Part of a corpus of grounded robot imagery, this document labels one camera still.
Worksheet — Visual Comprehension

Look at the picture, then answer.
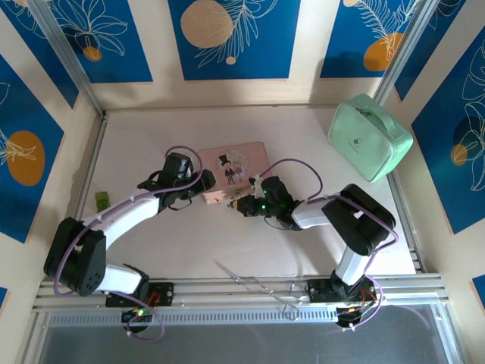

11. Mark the aluminium frame post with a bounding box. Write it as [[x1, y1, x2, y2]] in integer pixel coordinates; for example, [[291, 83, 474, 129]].
[[27, 0, 108, 119], [372, 0, 443, 108]]

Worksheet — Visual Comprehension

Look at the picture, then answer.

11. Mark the slotted grey cable duct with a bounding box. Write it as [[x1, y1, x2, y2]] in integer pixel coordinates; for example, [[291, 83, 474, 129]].
[[46, 308, 342, 328]]

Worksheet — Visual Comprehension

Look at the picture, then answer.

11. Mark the blue floral wall panel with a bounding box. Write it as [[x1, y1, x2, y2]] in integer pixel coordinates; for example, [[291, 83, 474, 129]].
[[167, 0, 302, 82], [320, 0, 424, 80], [410, 34, 485, 236], [2, 0, 155, 84], [0, 52, 66, 244]]

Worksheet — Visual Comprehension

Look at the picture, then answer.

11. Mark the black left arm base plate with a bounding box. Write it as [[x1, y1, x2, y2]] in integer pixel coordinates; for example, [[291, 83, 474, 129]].
[[105, 281, 176, 309]]

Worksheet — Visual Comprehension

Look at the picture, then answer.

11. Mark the aluminium frame rail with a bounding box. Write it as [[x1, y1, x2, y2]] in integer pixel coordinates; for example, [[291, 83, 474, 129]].
[[31, 273, 450, 316]]

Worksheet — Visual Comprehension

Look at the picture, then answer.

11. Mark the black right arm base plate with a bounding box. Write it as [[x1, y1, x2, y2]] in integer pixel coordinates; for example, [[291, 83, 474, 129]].
[[307, 278, 384, 304]]

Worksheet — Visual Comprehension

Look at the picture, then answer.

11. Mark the pink tin box with couple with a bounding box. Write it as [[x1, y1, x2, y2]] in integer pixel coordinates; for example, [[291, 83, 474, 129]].
[[196, 141, 270, 206]]

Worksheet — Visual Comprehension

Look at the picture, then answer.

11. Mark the small green block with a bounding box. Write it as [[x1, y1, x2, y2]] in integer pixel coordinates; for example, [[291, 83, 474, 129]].
[[94, 191, 111, 212]]

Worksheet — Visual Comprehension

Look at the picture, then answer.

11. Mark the mint green zip case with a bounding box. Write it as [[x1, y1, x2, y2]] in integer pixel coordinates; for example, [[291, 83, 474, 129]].
[[327, 93, 415, 184]]

